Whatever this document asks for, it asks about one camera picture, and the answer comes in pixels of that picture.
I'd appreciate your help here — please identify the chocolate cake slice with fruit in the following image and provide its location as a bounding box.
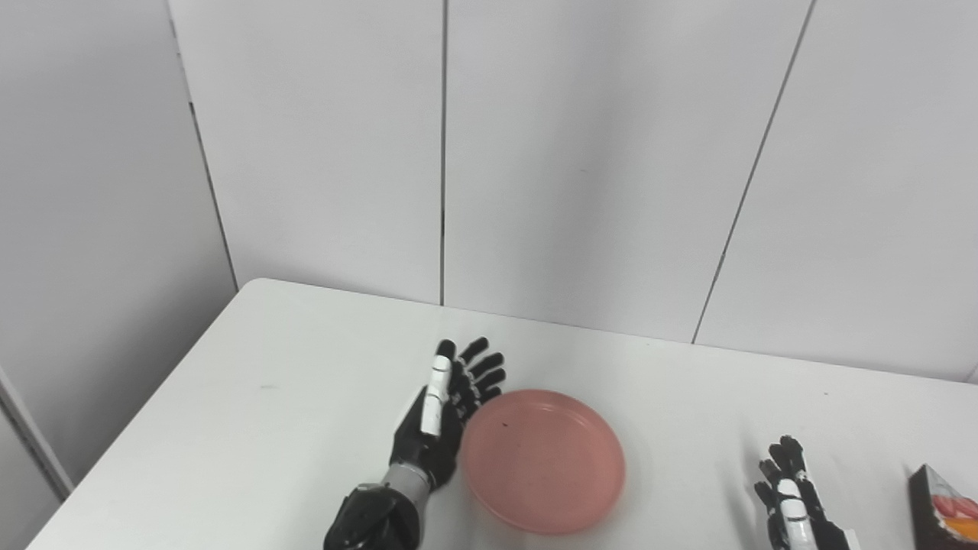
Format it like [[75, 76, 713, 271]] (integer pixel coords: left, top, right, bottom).
[[908, 464, 978, 550]]

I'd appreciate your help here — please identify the pink round plate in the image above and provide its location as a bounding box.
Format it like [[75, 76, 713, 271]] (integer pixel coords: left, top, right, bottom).
[[460, 389, 627, 536]]

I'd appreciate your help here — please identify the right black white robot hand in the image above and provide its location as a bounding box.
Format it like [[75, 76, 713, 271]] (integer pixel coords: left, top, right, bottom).
[[753, 435, 862, 550]]

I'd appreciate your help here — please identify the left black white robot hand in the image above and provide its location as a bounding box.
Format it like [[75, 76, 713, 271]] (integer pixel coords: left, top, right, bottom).
[[389, 337, 507, 492]]

